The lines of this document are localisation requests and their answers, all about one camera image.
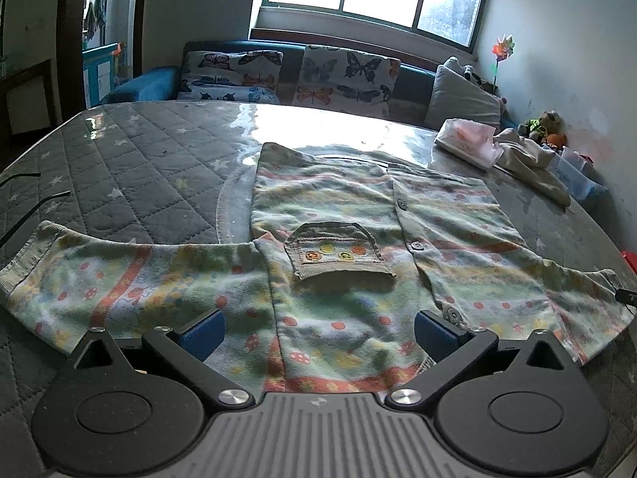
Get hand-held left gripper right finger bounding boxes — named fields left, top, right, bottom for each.
left=387, top=310, right=580, bottom=406

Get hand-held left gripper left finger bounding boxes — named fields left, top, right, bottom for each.
left=67, top=309, right=254, bottom=408

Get green patterned baby shirt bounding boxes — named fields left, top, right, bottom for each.
left=0, top=142, right=637, bottom=394

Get hanging clothes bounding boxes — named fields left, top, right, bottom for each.
left=84, top=0, right=107, bottom=41

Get round black induction cooker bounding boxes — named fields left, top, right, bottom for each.
left=216, top=147, right=399, bottom=246

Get clear plastic storage box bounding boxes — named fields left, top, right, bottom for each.
left=552, top=147, right=608, bottom=200

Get cream garment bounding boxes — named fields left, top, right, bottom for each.
left=492, top=128, right=572, bottom=207

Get grey quilted star table cover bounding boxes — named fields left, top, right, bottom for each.
left=0, top=100, right=637, bottom=478

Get teddy bear in green vest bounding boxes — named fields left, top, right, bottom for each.
left=520, top=110, right=563, bottom=143

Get pink tissue pack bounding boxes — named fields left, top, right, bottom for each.
left=434, top=118, right=498, bottom=171

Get grey pillow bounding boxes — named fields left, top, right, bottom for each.
left=425, top=57, right=502, bottom=130

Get blue sofa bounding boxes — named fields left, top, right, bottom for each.
left=102, top=40, right=518, bottom=130

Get large butterfly print cushion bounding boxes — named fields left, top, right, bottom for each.
left=293, top=45, right=401, bottom=120

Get colourful pinwheel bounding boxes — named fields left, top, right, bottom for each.
left=490, top=34, right=516, bottom=88

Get blue white cabinet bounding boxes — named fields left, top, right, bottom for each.
left=82, top=42, right=123, bottom=108

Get dark wooden chair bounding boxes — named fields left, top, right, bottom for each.
left=0, top=57, right=58, bottom=135

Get dark wooden door frame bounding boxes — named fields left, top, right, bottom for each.
left=57, top=0, right=150, bottom=125

